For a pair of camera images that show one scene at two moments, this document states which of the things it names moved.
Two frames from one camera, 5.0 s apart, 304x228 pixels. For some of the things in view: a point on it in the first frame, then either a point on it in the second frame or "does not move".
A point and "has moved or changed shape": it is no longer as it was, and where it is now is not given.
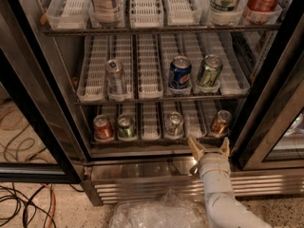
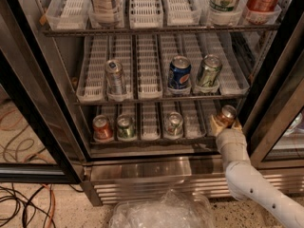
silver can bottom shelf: (174, 124) does not move
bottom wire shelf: (151, 142) does not move
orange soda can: (220, 123) has moved or changed shape
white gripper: (214, 161) -> (228, 141)
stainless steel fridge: (147, 67) does not move
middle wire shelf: (161, 101) does not move
